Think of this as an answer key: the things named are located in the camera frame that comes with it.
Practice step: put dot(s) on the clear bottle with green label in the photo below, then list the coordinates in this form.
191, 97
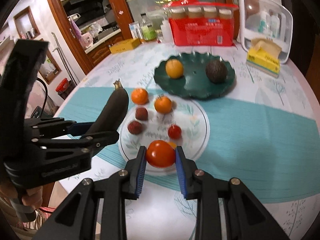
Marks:
148, 32

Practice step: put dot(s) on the small red tomato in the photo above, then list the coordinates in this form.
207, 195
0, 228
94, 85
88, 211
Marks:
174, 131

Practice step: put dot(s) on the orange tangerine with stem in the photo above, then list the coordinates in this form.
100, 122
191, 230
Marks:
162, 104

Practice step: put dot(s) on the dark brown avocado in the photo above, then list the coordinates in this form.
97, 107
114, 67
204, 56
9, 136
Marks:
216, 71

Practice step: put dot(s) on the yellowish orange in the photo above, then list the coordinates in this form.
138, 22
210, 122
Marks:
174, 68

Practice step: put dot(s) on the person's left hand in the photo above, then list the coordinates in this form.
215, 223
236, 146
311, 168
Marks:
30, 197

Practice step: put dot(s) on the glass door with gold ornament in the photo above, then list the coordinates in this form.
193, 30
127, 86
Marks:
140, 0

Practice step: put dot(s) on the dark green wavy plate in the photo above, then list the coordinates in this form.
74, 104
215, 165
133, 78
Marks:
195, 87

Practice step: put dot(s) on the white plastic bottle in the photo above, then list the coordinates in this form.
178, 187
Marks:
167, 32

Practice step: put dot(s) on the dark overripe banana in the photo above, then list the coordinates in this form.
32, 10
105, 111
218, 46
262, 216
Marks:
115, 105

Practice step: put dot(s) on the white tree print tablecloth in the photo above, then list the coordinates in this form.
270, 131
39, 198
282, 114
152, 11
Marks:
275, 92

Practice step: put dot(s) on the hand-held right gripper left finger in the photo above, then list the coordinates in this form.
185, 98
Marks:
140, 175

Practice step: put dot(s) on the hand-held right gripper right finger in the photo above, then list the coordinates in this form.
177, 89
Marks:
180, 175

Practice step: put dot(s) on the pink box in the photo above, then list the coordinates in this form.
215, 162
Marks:
87, 40

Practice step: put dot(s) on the white plastic storage box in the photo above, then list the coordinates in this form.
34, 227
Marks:
287, 30

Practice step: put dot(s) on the metal pole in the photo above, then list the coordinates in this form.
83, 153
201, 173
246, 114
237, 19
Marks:
62, 57

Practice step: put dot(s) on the white floral glass plate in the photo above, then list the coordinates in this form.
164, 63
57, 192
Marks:
196, 130

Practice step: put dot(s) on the red bucket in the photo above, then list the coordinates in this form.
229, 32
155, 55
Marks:
62, 85

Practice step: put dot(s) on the teal woven placemat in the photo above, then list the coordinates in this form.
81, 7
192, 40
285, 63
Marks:
250, 142

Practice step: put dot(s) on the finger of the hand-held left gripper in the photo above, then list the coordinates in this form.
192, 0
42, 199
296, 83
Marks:
105, 137
77, 128

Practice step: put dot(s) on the white and blue carton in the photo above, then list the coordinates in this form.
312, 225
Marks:
133, 31

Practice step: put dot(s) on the large orange-red tomato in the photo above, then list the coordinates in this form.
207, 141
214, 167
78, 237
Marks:
160, 154

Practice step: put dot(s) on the yellow cardboard box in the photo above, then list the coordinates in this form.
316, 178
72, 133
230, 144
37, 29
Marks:
123, 46

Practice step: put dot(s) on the red pack of paper cups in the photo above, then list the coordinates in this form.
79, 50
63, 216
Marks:
200, 33

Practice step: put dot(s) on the small glass jar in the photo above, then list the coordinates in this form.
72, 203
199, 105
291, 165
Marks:
159, 36

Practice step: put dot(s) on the small yellow kumquat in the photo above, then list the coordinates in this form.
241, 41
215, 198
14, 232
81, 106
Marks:
172, 144

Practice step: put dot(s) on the wooden wall niche frame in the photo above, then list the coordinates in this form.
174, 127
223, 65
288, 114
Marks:
17, 20
56, 65

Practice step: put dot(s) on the smooth orange tangerine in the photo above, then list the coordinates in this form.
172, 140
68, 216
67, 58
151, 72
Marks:
139, 96

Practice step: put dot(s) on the yellow tissue pack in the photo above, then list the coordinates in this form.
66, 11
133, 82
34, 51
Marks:
265, 62

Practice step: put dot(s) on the black range hood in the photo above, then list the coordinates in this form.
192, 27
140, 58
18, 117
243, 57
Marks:
82, 1

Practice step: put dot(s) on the red lychee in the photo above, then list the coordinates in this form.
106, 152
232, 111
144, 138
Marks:
135, 127
141, 113

